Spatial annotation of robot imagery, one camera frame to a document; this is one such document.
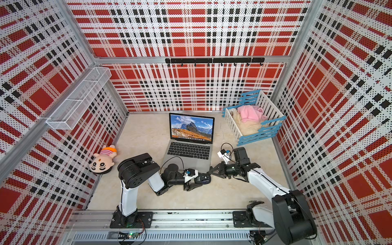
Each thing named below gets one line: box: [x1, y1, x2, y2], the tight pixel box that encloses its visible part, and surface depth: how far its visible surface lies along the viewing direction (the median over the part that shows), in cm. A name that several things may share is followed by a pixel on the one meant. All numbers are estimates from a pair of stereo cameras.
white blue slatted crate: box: [222, 89, 287, 146], surface depth 104 cm
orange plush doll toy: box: [89, 144, 118, 174], surface depth 89 cm
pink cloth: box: [237, 105, 268, 123], surface depth 104 cm
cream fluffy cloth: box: [228, 107, 263, 136], surface depth 104 cm
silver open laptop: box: [162, 112, 215, 173], surface depth 100 cm
